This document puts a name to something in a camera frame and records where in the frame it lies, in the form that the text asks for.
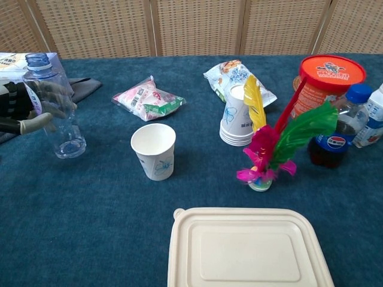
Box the blue-capped cola bottle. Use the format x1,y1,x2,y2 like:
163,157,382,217
308,84,374,168

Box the blue-flower paper cup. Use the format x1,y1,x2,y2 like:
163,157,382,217
130,123,177,182

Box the orange lidded tub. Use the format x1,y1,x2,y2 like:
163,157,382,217
291,54,367,119

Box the blue tablecloth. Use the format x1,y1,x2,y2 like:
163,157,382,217
0,53,383,287

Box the white snack bag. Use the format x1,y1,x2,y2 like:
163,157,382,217
203,59,278,108

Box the white tissue pack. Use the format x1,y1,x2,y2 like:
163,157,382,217
0,52,74,96

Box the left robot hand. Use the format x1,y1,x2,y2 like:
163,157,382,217
0,80,78,137

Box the clear plastic water bottle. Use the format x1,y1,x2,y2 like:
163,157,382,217
22,53,87,160

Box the pink snack bag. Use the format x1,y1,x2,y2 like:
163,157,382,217
111,75,187,122

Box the grey cloth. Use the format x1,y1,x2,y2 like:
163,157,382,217
0,77,103,145

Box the beige lidded lunch box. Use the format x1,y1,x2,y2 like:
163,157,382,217
166,207,335,287

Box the white-capped small bottle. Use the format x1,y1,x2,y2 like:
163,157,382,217
352,83,383,149

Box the colourful feather shuttlecock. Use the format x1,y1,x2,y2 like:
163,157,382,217
236,74,339,192

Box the stack of paper cups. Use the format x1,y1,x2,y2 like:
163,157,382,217
219,83,264,146

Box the woven folding screen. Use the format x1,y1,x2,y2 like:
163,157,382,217
0,0,383,59

